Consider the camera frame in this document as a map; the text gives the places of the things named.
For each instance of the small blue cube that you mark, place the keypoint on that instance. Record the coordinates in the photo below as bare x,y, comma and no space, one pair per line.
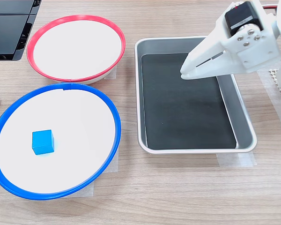
42,141

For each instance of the black tray mat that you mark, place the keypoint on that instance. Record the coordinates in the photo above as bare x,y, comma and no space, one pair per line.
182,112

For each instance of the steel rectangular tray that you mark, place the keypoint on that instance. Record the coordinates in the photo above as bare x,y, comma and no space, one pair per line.
243,126

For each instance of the translucent tape sheet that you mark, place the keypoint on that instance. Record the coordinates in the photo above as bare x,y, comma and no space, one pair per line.
107,166
112,73
236,159

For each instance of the red-rimmed white round plate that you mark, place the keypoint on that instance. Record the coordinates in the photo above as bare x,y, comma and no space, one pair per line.
77,47

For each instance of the blue-rimmed white round plate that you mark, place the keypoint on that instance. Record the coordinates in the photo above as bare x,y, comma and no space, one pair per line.
84,122

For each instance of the black electronic device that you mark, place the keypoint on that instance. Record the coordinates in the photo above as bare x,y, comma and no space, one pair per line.
7,28

